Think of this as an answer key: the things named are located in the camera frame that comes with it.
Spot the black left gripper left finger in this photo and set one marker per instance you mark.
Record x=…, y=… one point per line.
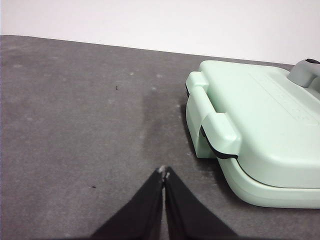
x=140, y=215

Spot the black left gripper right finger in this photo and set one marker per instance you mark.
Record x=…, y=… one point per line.
x=190, y=215

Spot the mint green breakfast machine base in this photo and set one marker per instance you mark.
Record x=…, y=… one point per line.
x=250, y=192

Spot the mint green griddle cover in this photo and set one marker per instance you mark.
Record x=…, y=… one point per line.
x=262, y=120

